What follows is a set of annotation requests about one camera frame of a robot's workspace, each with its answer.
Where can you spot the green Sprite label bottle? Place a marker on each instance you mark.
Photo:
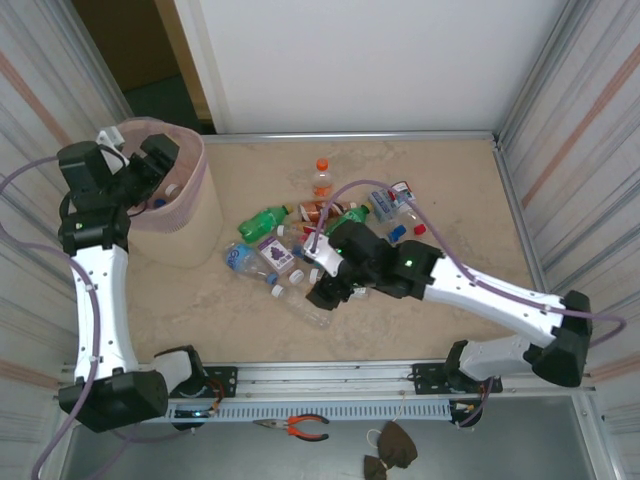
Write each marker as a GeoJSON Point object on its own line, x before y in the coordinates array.
{"type": "Point", "coordinates": [352, 215]}

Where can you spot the orange cap drink bottle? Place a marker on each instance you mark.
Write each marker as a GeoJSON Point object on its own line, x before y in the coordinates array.
{"type": "Point", "coordinates": [323, 182]}

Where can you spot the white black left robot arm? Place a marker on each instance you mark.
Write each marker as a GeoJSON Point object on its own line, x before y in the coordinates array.
{"type": "Point", "coordinates": [100, 310]}

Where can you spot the clear bottle blue logo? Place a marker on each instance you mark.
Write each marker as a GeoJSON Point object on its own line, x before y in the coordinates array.
{"type": "Point", "coordinates": [240, 257]}

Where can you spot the green plastic bottle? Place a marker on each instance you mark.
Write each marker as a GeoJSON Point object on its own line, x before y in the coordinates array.
{"type": "Point", "coordinates": [260, 220]}

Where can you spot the clear bottle red cap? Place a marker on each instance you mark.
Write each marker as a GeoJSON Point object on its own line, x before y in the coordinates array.
{"type": "Point", "coordinates": [402, 190]}

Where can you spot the purple grape label bottle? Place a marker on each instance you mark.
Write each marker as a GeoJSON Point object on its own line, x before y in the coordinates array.
{"type": "Point", "coordinates": [274, 255]}

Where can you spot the beige waste bin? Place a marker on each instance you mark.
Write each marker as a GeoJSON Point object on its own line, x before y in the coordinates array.
{"type": "Point", "coordinates": [190, 240]}

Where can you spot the small brown cloth pouch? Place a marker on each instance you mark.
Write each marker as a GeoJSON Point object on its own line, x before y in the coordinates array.
{"type": "Point", "coordinates": [374, 467]}

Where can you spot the clear unlabelled bottle white cap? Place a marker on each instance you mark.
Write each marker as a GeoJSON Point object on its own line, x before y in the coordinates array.
{"type": "Point", "coordinates": [305, 307]}

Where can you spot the Fiji water bottle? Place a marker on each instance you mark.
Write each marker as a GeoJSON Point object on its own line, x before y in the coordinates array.
{"type": "Point", "coordinates": [302, 246]}

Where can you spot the small bottle white cap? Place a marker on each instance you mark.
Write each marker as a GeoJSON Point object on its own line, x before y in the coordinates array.
{"type": "Point", "coordinates": [173, 189]}

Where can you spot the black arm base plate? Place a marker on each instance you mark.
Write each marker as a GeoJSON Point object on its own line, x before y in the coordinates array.
{"type": "Point", "coordinates": [425, 380]}
{"type": "Point", "coordinates": [225, 375]}

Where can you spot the aluminium corner post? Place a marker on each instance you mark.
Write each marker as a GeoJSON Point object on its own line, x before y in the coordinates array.
{"type": "Point", "coordinates": [540, 70]}
{"type": "Point", "coordinates": [87, 50]}

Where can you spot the orange red label tea bottle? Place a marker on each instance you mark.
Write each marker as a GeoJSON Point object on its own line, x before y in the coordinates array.
{"type": "Point", "coordinates": [300, 230]}

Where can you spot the aluminium side frame rail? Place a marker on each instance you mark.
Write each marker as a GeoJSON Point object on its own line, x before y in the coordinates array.
{"type": "Point", "coordinates": [516, 200]}

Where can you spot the brown wooden door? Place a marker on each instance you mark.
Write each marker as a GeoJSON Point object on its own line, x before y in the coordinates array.
{"type": "Point", "coordinates": [125, 40]}

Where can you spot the aluminium back frame rail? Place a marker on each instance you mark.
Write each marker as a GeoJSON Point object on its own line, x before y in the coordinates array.
{"type": "Point", "coordinates": [350, 136]}

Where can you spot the small bottle blue cap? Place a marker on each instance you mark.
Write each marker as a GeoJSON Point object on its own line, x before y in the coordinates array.
{"type": "Point", "coordinates": [160, 202]}

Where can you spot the large brown cloth pouch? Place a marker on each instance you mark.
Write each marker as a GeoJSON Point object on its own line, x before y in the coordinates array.
{"type": "Point", "coordinates": [397, 445]}

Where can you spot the pink plastic bin liner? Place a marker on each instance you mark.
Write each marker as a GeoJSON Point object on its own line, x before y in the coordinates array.
{"type": "Point", "coordinates": [165, 222]}

